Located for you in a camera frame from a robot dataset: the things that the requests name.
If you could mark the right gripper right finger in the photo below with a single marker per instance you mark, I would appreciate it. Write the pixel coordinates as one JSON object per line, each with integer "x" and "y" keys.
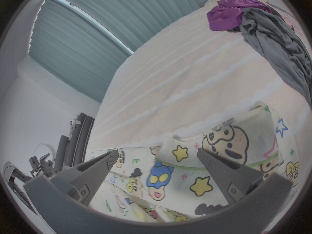
{"x": 229, "y": 179}

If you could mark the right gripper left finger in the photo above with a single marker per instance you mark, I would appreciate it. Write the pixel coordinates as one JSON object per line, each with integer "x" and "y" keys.
{"x": 85, "y": 179}

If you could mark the white printed pyjama top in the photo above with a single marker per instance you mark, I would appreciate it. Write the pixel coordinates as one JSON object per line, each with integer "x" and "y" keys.
{"x": 170, "y": 174}

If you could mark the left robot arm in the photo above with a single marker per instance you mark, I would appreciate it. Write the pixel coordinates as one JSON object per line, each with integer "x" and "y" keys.
{"x": 43, "y": 167}

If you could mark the bed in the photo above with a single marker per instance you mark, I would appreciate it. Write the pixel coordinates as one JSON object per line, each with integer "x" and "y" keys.
{"x": 182, "y": 82}

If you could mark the black chest of drawers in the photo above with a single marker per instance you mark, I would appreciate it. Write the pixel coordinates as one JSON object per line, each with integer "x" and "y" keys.
{"x": 75, "y": 142}

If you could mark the blue-green curtain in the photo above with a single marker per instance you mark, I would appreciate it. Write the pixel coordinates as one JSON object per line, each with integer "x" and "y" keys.
{"x": 68, "y": 57}
{"x": 134, "y": 11}

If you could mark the dark grey garment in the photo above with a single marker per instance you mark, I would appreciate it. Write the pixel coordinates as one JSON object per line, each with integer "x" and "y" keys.
{"x": 275, "y": 40}

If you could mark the purple satin garment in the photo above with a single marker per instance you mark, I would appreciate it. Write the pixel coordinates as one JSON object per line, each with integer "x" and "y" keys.
{"x": 226, "y": 14}

